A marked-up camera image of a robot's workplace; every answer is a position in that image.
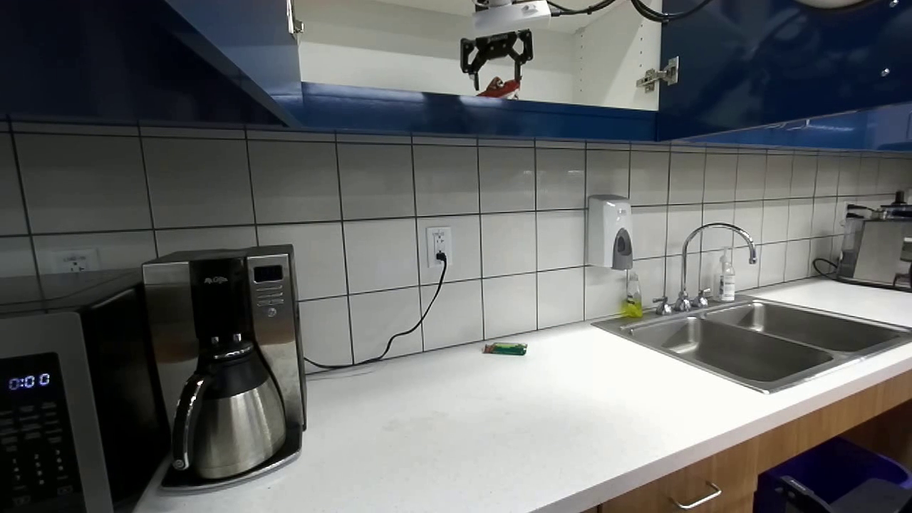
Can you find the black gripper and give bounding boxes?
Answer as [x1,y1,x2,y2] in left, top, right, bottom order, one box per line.
[459,28,538,95]

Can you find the red Doritos chip bag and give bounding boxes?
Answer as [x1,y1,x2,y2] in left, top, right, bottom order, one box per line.
[476,74,524,104]

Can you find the blue upper cabinet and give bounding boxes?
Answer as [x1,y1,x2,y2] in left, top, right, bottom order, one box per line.
[167,0,912,154]

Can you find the metal cabinet hinge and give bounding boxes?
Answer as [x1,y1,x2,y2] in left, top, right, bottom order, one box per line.
[635,55,684,95]

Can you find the glossy blue cabinet door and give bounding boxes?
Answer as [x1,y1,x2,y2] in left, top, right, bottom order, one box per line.
[658,0,912,142]

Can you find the dark blue open cabinet door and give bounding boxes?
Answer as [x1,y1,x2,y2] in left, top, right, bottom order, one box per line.
[0,0,301,131]

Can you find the chrome sink faucet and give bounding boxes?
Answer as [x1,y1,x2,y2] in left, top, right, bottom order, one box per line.
[652,221,761,319]

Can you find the yellow dish soap bottle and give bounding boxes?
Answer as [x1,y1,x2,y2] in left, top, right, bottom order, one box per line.
[618,272,650,326]

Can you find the small green marker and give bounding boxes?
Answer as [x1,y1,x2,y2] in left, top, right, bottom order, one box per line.
[480,339,531,359]

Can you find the small white bottle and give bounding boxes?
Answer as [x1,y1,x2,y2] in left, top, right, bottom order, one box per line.
[719,251,741,305]

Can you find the black steel coffee maker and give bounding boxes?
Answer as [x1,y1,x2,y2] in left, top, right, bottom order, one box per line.
[139,243,308,494]

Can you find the stainless steel double sink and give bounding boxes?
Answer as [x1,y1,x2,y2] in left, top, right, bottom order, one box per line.
[597,293,912,397]

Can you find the steel countertop appliance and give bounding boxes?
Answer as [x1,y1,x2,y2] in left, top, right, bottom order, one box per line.
[838,192,912,293]

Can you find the stainless steel coffee carafe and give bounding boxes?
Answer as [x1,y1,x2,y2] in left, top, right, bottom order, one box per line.
[169,346,292,484]

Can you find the wooden drawer front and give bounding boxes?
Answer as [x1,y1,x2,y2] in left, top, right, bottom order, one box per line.
[597,440,761,513]

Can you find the blue bin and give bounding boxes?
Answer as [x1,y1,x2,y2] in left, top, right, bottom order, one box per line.
[754,436,912,513]

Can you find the black steel microwave oven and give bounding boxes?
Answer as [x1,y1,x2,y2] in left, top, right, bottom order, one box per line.
[0,273,174,513]

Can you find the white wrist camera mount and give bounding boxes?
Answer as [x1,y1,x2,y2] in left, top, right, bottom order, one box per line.
[472,0,556,20]

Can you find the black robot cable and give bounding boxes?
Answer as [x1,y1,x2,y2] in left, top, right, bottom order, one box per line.
[546,0,715,25]

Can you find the white wall outlet with plug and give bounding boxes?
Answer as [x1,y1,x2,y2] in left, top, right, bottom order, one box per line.
[422,224,457,272]

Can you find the white wall soap dispenser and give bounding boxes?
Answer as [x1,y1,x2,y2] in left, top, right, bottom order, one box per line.
[586,194,640,273]

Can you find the black power cord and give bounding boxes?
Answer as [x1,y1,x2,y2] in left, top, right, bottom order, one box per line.
[301,249,454,376]

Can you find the empty white wall outlet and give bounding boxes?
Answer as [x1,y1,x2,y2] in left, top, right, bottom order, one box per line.
[57,249,104,281]

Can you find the metal drawer handle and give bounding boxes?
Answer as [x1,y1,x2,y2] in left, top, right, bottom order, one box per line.
[668,483,727,513]

